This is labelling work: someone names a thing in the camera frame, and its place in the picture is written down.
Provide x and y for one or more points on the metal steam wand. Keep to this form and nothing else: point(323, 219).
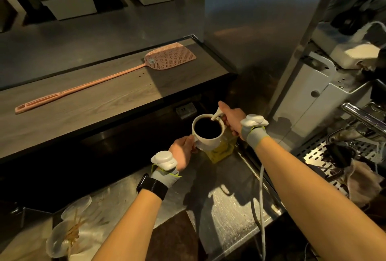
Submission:
point(360, 116)

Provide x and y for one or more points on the person's left hand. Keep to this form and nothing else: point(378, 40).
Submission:
point(178, 152)

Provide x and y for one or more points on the clear flower-shaped dish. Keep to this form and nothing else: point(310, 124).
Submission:
point(72, 230)

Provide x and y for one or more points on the silver espresso machine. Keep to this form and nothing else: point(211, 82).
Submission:
point(319, 95)

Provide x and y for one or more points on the white coffee cup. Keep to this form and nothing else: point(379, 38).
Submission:
point(208, 137)

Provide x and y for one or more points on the person's left forearm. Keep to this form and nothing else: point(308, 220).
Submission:
point(132, 227)

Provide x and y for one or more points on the pink fly swatter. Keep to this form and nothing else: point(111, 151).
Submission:
point(120, 73)

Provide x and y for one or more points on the brown cloth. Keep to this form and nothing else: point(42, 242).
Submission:
point(362, 182)

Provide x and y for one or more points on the black portafilter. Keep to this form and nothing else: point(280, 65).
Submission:
point(336, 156)

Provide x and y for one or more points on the person's right hand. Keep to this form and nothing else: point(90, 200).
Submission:
point(235, 119)

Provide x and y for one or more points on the person's right forearm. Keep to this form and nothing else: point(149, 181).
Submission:
point(316, 203)

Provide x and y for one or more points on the grey wristband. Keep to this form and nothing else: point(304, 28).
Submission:
point(164, 177)
point(256, 137)

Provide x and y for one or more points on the person's left fingers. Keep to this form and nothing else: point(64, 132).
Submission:
point(190, 144)

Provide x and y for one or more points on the black wristwatch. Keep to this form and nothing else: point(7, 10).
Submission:
point(152, 187)

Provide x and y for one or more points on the white power outlet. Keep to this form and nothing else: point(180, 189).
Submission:
point(186, 111)

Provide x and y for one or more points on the stainless steel cabinet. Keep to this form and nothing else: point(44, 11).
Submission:
point(256, 19)

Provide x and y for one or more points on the white wrist tracker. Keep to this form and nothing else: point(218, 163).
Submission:
point(163, 160)
point(254, 120)

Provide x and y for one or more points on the person's right thumb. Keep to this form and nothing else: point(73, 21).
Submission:
point(230, 128)

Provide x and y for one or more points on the yellow glass container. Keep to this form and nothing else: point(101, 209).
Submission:
point(221, 152)

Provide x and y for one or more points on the white plastic spoon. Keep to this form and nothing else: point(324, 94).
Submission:
point(217, 114)

